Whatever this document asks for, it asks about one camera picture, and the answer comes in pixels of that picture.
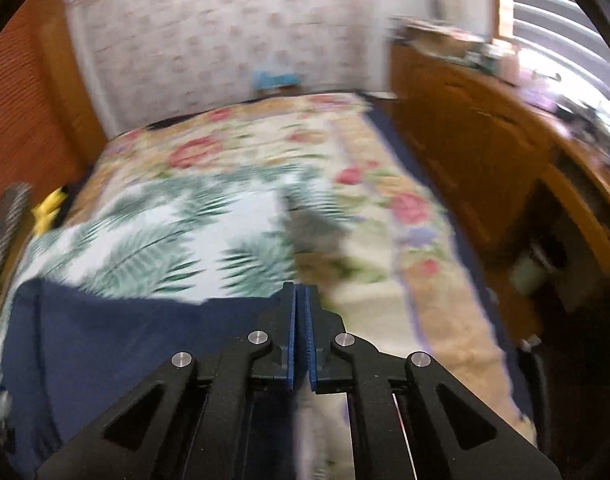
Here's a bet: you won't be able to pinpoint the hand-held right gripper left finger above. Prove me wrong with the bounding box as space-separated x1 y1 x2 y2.
37 282 297 480

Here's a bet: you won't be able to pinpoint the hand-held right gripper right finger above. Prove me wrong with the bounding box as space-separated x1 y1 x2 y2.
305 285 560 480

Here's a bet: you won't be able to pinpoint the white palm leaf cloth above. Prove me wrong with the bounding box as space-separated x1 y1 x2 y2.
15 162 350 307

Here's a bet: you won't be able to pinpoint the navy printed t-shirt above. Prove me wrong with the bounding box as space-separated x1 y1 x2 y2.
0 277 296 480

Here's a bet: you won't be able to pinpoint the floral blanket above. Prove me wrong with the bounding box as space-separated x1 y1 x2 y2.
92 92 536 441

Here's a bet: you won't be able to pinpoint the pale round container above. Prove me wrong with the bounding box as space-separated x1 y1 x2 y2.
514 250 552 297

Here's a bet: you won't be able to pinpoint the cardboard box with blue contents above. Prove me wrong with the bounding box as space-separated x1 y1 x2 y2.
252 71 300 92

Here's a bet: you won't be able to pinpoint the wooden cabinet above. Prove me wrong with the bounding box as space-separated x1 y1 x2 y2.
390 42 610 281

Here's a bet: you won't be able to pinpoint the yellow plush toy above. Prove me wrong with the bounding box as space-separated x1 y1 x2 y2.
32 187 68 234

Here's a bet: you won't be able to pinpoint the grey striped cloth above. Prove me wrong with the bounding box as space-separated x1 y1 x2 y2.
0 182 34 291

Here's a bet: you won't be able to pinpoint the circle print curtain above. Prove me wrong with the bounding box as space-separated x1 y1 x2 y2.
67 0 400 136

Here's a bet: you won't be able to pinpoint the clutter of boxes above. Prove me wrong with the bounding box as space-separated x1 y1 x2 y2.
395 15 520 77

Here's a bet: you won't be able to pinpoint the wooden slatted wardrobe door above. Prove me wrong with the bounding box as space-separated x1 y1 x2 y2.
0 0 108 241

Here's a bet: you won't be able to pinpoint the window blinds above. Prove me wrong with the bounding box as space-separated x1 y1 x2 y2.
510 0 610 111

